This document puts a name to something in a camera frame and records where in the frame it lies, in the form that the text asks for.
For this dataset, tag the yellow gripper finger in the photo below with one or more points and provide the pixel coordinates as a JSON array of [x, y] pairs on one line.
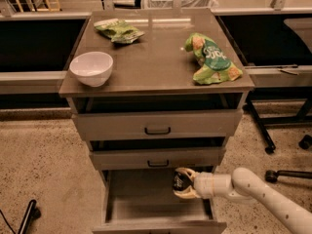
[[188, 193], [191, 174]]

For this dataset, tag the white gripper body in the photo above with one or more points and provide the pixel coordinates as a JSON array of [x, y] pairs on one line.
[[203, 184]]

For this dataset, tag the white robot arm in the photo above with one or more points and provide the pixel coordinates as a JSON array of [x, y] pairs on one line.
[[242, 186]]

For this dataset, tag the bottom grey drawer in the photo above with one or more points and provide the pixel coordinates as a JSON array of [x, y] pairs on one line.
[[143, 202]]

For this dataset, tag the grey drawer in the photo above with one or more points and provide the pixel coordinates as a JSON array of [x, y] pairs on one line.
[[157, 158], [163, 124], [143, 202]]

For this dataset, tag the middle grey drawer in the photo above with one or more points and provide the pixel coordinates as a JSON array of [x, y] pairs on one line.
[[157, 158]]

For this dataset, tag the grey drawer cabinet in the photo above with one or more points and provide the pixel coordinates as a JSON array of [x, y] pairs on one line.
[[155, 74]]

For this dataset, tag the top grey drawer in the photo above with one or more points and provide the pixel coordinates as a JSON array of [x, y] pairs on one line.
[[163, 124]]

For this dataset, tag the black chair base caster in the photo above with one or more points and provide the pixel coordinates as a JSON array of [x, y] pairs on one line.
[[272, 176]]

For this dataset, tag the green chip bag right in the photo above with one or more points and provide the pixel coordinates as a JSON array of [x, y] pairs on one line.
[[215, 66]]

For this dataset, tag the white bowl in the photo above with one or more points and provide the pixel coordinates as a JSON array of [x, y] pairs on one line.
[[92, 69]]

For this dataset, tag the green snack bag back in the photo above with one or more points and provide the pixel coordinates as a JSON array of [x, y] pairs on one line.
[[118, 31]]

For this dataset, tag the black stand foot left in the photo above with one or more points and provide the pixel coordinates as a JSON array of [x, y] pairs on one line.
[[32, 212]]

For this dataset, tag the black table leg frame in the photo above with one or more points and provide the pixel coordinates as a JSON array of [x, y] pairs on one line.
[[277, 95]]

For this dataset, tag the white wire basket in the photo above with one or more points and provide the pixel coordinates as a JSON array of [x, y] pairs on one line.
[[167, 4]]

